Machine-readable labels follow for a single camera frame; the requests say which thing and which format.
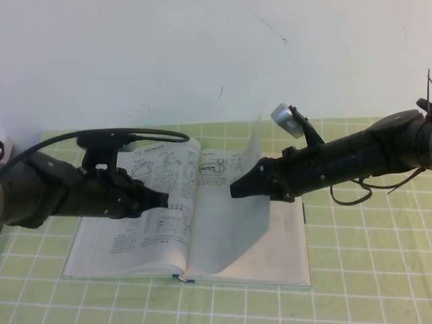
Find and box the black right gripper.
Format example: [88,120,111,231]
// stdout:
[229,143,330,203]

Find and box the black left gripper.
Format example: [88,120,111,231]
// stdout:
[63,165,169,221]

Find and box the technical book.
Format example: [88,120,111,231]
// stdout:
[63,113,313,289]

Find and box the green checked tablecloth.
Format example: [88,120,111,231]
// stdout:
[0,115,432,324]

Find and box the thick black camera cable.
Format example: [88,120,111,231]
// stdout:
[0,129,190,175]

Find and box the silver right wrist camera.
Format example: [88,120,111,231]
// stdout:
[271,103,304,140]

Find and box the black left camera bracket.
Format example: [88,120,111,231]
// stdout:
[76,132,136,170]

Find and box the black camera bracket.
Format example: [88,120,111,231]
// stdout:
[76,132,136,170]
[289,105,326,150]

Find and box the black right camera bracket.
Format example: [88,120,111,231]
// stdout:
[289,105,326,150]

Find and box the thin right arm cable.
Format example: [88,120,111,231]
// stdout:
[329,167,427,206]

